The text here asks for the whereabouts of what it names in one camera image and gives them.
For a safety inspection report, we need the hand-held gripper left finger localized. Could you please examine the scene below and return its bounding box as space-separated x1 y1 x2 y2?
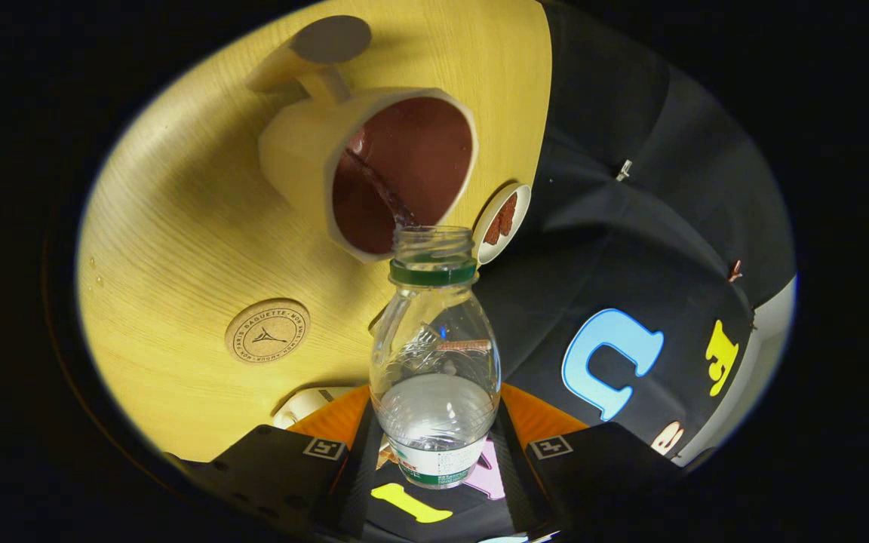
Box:
169 385 383 541

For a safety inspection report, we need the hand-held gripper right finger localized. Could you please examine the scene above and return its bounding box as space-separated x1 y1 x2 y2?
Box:
488 383 689 541

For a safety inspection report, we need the clear plastic juice bottle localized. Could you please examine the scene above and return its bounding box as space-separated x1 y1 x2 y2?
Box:
370 225 502 490

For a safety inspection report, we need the round cork coaster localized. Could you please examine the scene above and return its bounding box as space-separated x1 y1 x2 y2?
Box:
225 299 312 365

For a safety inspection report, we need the cream cup with brown inside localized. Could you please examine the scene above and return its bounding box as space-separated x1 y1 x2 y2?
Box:
246 15 479 265

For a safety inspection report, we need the white toaster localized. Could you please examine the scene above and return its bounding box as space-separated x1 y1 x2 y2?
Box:
272 387 357 430

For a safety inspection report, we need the small white plate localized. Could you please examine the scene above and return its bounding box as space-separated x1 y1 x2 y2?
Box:
472 183 533 265

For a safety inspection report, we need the black backdrop cloth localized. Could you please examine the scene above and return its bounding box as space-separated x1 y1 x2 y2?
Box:
363 0 797 543

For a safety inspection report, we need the wooden table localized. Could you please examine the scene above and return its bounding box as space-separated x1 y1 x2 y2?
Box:
76 0 554 463

